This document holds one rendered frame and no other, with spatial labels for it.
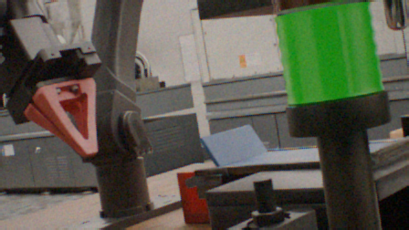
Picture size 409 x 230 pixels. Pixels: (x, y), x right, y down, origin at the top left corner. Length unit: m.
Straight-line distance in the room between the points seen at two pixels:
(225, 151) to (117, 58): 0.34
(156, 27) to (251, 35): 3.63
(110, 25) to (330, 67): 0.72
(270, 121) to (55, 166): 3.00
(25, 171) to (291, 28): 8.70
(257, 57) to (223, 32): 0.41
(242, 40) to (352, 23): 6.12
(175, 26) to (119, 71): 8.65
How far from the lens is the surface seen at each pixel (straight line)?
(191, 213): 0.88
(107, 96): 0.93
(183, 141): 7.94
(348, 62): 0.28
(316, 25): 0.28
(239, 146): 0.67
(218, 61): 6.59
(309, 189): 0.50
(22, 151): 8.94
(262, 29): 6.27
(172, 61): 9.69
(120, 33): 0.98
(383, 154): 0.56
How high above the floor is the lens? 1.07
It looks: 3 degrees down
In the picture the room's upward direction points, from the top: 9 degrees counter-clockwise
